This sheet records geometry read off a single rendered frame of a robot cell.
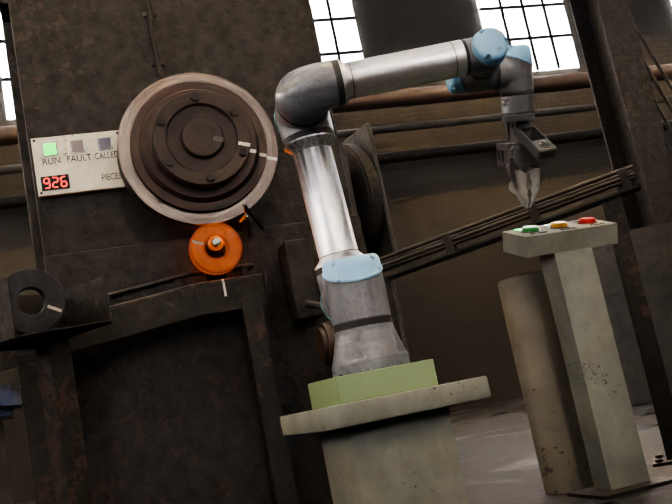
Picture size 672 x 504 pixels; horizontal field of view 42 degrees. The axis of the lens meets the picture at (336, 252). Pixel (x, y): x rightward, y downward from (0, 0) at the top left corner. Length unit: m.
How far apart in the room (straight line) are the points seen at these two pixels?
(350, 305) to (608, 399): 0.67
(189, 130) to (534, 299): 1.08
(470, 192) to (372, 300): 8.12
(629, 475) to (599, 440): 0.10
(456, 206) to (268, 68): 6.86
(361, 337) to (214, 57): 1.48
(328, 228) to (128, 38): 1.29
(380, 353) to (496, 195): 8.28
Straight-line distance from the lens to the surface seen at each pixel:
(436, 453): 1.65
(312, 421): 1.58
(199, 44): 2.93
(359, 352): 1.65
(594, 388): 2.03
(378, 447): 1.61
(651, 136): 6.51
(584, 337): 2.03
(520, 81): 2.02
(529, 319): 2.14
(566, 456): 2.15
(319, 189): 1.86
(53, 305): 2.17
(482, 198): 9.80
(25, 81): 2.86
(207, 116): 2.59
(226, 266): 2.57
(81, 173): 2.74
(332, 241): 1.84
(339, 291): 1.68
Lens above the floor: 0.30
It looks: 10 degrees up
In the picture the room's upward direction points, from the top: 11 degrees counter-clockwise
